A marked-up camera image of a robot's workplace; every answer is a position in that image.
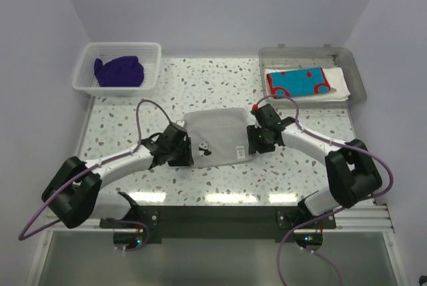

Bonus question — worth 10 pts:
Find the purple towel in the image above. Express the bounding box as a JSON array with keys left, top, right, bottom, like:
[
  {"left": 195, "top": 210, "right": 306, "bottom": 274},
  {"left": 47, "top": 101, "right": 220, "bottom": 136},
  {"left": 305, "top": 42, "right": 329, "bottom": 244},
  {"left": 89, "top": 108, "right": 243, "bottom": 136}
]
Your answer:
[{"left": 93, "top": 56, "right": 145, "bottom": 87}]

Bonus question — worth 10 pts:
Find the white towel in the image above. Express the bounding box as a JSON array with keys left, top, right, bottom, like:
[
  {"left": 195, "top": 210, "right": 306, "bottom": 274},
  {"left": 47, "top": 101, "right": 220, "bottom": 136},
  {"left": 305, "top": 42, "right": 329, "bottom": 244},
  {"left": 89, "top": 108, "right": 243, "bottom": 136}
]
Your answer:
[{"left": 264, "top": 67, "right": 350, "bottom": 103}]

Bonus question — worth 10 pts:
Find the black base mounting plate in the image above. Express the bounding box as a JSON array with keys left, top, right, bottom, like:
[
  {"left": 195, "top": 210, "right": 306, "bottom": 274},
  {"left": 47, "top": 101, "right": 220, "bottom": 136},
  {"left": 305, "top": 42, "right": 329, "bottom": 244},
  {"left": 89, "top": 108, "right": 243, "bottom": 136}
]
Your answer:
[{"left": 99, "top": 204, "right": 338, "bottom": 245}]

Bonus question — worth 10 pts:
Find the grey towel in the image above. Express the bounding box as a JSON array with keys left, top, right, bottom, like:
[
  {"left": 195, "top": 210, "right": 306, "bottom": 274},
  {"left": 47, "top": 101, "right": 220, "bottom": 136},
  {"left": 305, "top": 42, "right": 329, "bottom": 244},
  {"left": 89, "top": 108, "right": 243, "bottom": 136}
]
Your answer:
[{"left": 183, "top": 108, "right": 253, "bottom": 168}]

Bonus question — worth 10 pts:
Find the colourful striped towel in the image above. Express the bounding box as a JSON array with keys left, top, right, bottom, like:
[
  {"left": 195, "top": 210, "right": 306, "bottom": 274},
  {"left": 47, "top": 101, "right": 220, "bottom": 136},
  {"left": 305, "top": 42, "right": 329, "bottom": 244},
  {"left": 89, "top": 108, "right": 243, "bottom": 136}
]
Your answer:
[{"left": 266, "top": 67, "right": 332, "bottom": 98}]

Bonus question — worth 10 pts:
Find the clear grey plastic bin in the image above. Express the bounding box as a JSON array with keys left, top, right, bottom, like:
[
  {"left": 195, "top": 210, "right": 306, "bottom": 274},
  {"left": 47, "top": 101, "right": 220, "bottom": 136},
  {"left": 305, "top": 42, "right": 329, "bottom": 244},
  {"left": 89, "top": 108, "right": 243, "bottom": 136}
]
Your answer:
[{"left": 259, "top": 45, "right": 367, "bottom": 109}]

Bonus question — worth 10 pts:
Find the white plastic basket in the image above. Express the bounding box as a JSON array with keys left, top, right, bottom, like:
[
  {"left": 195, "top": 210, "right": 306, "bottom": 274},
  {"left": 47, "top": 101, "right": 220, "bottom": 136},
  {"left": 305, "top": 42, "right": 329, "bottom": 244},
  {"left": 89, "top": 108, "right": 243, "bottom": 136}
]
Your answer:
[{"left": 72, "top": 42, "right": 162, "bottom": 97}]

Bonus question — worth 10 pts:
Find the aluminium frame rail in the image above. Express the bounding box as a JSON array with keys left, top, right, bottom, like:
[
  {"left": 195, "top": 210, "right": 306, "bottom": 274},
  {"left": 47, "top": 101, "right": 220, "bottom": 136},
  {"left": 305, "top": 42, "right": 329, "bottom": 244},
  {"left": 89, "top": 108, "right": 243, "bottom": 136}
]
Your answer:
[{"left": 41, "top": 179, "right": 396, "bottom": 233}]

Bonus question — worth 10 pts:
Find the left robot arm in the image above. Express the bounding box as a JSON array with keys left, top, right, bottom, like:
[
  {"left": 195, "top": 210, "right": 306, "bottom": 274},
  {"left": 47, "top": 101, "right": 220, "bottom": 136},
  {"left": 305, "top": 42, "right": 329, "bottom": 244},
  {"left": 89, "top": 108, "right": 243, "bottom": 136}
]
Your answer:
[{"left": 41, "top": 123, "right": 193, "bottom": 229}]

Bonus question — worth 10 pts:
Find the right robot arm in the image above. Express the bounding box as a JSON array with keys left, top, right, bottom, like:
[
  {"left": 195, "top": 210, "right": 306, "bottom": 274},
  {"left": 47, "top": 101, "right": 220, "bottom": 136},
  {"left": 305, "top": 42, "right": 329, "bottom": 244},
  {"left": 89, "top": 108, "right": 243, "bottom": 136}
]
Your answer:
[{"left": 247, "top": 104, "right": 382, "bottom": 228}]

